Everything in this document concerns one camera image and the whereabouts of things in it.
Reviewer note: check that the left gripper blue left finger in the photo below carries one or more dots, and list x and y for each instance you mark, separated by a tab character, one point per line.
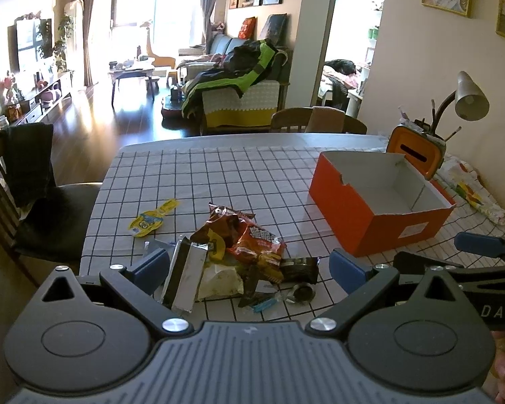
131	290

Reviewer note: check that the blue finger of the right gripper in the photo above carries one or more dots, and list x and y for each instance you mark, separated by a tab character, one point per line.
481	245
409	263

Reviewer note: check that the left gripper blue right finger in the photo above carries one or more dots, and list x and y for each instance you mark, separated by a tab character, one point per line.
368	288

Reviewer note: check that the silver black snack packet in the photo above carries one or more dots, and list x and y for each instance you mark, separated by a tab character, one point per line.
185	272

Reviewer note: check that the round chocolate jelly cup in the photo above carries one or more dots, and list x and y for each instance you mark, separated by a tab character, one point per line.
301	293

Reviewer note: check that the black sesame snack packet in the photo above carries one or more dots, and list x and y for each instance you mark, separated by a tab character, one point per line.
300	270

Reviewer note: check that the yellow minion jelly cup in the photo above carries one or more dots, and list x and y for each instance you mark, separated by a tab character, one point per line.
150	221

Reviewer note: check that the small clear candy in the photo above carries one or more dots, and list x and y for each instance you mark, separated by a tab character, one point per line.
266	304

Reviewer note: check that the red lion snack bag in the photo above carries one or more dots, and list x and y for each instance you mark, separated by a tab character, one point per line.
257	247

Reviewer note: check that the brown oreo snack bag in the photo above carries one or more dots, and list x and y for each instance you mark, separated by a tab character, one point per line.
222	230

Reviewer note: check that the white milk biscuit packet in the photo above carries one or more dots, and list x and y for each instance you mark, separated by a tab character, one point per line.
219	281

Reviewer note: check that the colourful printed cloth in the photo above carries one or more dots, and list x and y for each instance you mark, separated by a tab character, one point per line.
466	181

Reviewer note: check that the orange cardboard box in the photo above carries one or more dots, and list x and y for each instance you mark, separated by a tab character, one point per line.
377	201

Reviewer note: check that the grid pattern tablecloth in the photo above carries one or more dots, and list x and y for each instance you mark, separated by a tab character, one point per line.
268	175

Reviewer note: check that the orange green tissue box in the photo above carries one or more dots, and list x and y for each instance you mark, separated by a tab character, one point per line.
422	149

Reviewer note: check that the wooden chair with black coat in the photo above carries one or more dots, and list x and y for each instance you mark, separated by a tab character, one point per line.
40	219

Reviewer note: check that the grey desk lamp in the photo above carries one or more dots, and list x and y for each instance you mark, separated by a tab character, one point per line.
469	101

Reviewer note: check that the wooden chair far side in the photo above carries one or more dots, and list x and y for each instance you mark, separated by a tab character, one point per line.
317	119

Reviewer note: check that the white tv cabinet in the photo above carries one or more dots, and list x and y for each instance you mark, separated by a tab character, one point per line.
37	103

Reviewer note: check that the coffee table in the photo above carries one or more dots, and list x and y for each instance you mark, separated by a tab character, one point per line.
138	69

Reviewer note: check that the sofa with green jacket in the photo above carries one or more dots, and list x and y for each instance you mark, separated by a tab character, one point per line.
241	91

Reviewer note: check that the wall television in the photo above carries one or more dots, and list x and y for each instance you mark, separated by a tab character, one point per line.
30	42

